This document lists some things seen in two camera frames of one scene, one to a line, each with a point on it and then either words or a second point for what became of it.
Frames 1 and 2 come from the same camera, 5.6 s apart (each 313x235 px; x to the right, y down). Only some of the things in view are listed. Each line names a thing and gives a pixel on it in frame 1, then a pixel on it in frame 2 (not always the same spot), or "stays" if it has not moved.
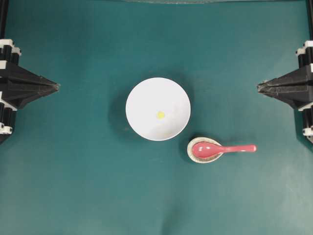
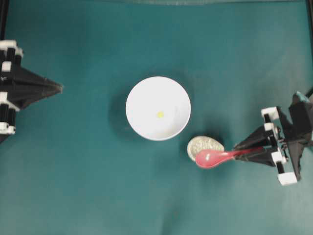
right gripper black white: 296,87 → 287,156
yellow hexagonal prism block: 160,114 stays
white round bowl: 153,95 stays
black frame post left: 3,16 stays
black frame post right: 310,11 stays
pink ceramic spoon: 206,149 → 209,158
